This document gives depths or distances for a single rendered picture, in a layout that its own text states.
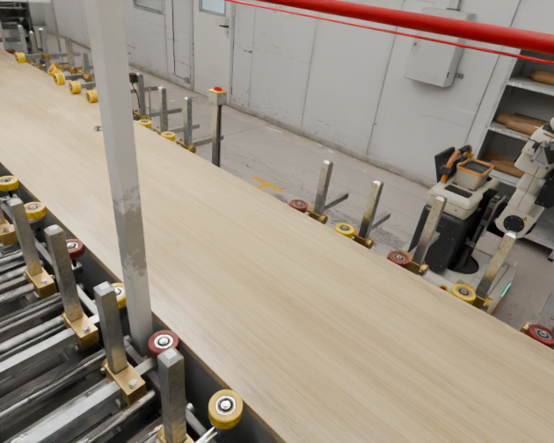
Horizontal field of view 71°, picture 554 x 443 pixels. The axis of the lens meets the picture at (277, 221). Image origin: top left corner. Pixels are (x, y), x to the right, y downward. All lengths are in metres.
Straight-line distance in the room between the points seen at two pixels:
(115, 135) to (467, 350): 1.09
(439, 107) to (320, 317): 3.35
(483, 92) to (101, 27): 3.68
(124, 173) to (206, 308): 0.49
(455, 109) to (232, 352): 3.57
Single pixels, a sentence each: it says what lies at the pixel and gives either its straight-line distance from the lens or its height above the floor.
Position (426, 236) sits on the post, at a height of 0.98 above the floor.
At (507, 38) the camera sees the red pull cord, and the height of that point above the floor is 1.75.
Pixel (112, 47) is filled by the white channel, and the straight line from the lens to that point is 0.84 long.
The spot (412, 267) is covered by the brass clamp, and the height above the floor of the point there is 0.83.
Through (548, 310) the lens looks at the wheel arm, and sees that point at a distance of 1.78.
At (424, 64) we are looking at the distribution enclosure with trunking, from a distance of 4.08.
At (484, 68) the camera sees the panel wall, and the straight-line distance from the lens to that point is 4.15.
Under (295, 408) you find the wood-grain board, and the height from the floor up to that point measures 0.90.
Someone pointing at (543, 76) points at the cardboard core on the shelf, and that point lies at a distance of 3.84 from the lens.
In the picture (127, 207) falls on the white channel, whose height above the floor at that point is 1.27.
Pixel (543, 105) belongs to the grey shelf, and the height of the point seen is 1.07.
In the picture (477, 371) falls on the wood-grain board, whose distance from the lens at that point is 1.27.
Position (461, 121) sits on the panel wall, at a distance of 4.25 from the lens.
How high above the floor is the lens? 1.76
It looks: 32 degrees down
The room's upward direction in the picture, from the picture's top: 7 degrees clockwise
